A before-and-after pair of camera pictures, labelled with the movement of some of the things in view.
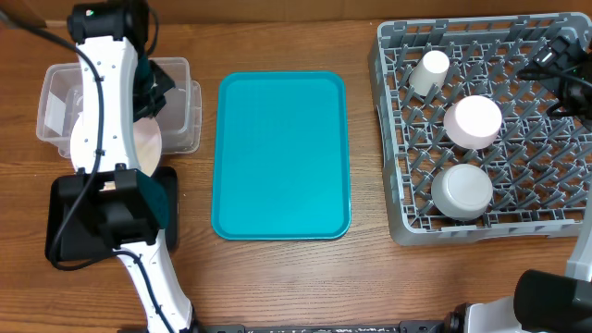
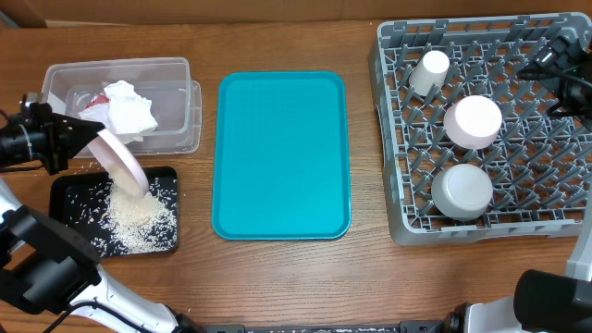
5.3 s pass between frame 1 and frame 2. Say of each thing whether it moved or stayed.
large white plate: moved
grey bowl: stayed
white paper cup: stayed
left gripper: moved
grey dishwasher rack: stayed
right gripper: stayed
